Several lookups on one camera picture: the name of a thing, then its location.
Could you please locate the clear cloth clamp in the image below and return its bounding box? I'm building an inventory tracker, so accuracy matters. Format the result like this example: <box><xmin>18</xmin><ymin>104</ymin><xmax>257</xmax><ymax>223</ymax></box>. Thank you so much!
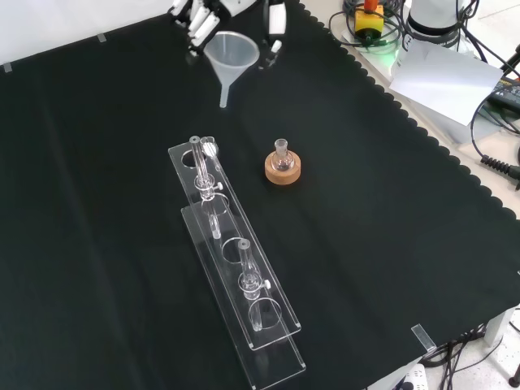
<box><xmin>410</xmin><ymin>323</ymin><xmax>436</xmax><ymax>353</ymax></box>

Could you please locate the green cable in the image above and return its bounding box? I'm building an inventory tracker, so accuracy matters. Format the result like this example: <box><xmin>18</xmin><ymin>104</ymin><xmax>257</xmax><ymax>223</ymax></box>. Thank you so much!
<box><xmin>349</xmin><ymin>24</ymin><xmax>403</xmax><ymax>52</ymax></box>

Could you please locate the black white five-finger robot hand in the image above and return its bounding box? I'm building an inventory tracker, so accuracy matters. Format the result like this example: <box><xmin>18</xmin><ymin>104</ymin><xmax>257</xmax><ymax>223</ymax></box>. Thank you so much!
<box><xmin>168</xmin><ymin>0</ymin><xmax>288</xmax><ymax>70</ymax></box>

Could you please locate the clear acrylic funnel stand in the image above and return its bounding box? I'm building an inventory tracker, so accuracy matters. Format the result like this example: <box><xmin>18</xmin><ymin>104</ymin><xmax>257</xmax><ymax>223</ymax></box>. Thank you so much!
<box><xmin>167</xmin><ymin>136</ymin><xmax>306</xmax><ymax>390</ymax></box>

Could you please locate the black cloth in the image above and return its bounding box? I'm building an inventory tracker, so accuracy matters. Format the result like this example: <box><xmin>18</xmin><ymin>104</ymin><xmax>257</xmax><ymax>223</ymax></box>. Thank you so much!
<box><xmin>0</xmin><ymin>0</ymin><xmax>520</xmax><ymax>390</ymax></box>

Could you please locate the black power adapter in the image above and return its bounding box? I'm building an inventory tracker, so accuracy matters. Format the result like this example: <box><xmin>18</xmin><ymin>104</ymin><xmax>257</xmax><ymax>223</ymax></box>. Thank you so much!
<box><xmin>489</xmin><ymin>76</ymin><xmax>520</xmax><ymax>111</ymax></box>

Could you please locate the pale board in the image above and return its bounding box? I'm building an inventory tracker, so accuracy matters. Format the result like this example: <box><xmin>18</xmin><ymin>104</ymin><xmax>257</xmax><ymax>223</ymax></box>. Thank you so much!
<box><xmin>388</xmin><ymin>38</ymin><xmax>505</xmax><ymax>127</ymax></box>

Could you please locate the clear plastic funnel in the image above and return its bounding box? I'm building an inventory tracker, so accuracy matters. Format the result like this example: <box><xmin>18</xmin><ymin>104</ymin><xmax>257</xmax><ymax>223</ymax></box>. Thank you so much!
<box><xmin>203</xmin><ymin>32</ymin><xmax>261</xmax><ymax>110</ymax></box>

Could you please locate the black cable bundle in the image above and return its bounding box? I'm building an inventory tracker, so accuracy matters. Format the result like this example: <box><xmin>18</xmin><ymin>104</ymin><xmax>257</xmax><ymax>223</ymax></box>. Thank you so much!
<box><xmin>422</xmin><ymin>324</ymin><xmax>505</xmax><ymax>390</ymax></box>

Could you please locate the black coiled cable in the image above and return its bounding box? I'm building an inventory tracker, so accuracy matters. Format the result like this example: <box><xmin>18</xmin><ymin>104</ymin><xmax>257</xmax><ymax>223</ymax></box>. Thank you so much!
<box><xmin>470</xmin><ymin>97</ymin><xmax>520</xmax><ymax>182</ymax></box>

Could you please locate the yellow stop button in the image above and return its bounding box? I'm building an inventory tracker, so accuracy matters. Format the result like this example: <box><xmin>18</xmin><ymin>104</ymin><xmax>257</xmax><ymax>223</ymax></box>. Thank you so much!
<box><xmin>353</xmin><ymin>0</ymin><xmax>385</xmax><ymax>44</ymax></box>

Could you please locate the small glass round-bottom flask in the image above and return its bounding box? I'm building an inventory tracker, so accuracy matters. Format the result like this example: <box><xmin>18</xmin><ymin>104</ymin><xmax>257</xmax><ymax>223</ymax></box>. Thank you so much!
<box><xmin>271</xmin><ymin>138</ymin><xmax>295</xmax><ymax>173</ymax></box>

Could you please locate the cork ring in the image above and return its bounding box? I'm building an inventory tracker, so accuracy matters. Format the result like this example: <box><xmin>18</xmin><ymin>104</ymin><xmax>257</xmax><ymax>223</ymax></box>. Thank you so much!
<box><xmin>264</xmin><ymin>150</ymin><xmax>304</xmax><ymax>187</ymax></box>

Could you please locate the white power strip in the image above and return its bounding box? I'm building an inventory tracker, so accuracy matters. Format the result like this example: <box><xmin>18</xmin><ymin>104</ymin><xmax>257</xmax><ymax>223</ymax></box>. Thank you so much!
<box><xmin>392</xmin><ymin>363</ymin><xmax>430</xmax><ymax>390</ymax></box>

